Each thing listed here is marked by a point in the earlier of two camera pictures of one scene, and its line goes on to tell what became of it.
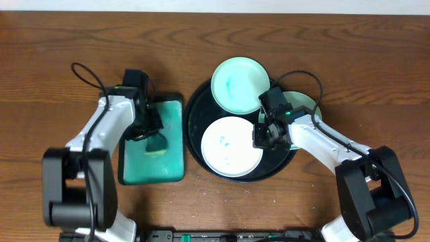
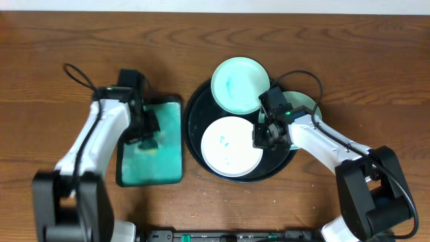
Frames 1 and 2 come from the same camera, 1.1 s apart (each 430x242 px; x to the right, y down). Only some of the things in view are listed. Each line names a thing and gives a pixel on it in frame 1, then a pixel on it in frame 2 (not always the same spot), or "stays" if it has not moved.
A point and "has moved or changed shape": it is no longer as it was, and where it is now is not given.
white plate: x=227 y=147 stays
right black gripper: x=264 y=138 stays
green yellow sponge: x=156 y=144 has moved or changed shape
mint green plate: x=298 y=99 stays
